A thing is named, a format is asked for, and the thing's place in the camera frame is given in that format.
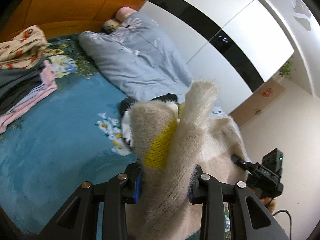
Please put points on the beige patterned folded garment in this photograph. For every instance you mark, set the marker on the beige patterned folded garment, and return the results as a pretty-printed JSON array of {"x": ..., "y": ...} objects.
[{"x": 22, "y": 47}]

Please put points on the tan door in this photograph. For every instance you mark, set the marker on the tan door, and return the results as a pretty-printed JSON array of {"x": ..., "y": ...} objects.
[{"x": 250, "y": 107}]

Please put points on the wooden headboard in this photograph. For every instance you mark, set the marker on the wooden headboard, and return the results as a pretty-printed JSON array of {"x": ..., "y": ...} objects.
[{"x": 75, "y": 5}]

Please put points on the pink pillow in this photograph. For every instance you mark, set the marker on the pink pillow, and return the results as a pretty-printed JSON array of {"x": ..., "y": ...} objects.
[{"x": 125, "y": 13}]

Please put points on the person's right hand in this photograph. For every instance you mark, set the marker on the person's right hand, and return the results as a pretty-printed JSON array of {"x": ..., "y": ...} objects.
[{"x": 269, "y": 203}]

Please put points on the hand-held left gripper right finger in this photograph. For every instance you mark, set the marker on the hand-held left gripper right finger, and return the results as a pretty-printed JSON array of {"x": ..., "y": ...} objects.
[{"x": 200, "y": 187}]

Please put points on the beige fuzzy sweater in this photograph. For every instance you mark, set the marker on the beige fuzzy sweater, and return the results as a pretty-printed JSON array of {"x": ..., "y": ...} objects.
[{"x": 175, "y": 155}]

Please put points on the stack of folded clothes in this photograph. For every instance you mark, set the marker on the stack of folded clothes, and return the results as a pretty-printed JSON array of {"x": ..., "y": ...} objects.
[{"x": 25, "y": 107}]

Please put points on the light blue folded garment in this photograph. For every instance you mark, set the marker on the light blue folded garment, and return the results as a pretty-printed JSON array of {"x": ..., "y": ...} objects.
[{"x": 35, "y": 94}]

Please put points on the dark grey folded garment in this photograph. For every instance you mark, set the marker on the dark grey folded garment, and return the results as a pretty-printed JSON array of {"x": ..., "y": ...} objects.
[{"x": 17, "y": 85}]

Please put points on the grey floral duvet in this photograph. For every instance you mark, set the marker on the grey floral duvet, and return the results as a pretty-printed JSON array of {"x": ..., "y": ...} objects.
[{"x": 140, "y": 65}]

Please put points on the green potted plant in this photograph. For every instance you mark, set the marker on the green potted plant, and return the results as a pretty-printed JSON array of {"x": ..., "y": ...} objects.
[{"x": 286, "y": 70}]

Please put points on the white black-striped wardrobe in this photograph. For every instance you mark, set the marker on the white black-striped wardrobe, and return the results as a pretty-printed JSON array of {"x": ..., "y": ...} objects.
[{"x": 250, "y": 42}]

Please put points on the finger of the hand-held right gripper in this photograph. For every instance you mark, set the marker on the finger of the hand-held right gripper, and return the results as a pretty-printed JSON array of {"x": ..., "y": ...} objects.
[{"x": 241, "y": 163}]

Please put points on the floral pillow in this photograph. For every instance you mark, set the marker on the floral pillow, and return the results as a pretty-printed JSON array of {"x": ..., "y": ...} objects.
[{"x": 111, "y": 26}]

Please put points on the dark grey white garment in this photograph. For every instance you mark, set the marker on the dark grey white garment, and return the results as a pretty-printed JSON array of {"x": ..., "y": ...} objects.
[{"x": 126, "y": 125}]

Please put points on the red door decoration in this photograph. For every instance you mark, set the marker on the red door decoration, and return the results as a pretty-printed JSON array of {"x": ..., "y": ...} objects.
[{"x": 267, "y": 92}]

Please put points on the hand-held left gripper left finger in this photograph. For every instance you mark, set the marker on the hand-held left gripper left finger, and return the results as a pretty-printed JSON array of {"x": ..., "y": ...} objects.
[{"x": 137, "y": 187}]

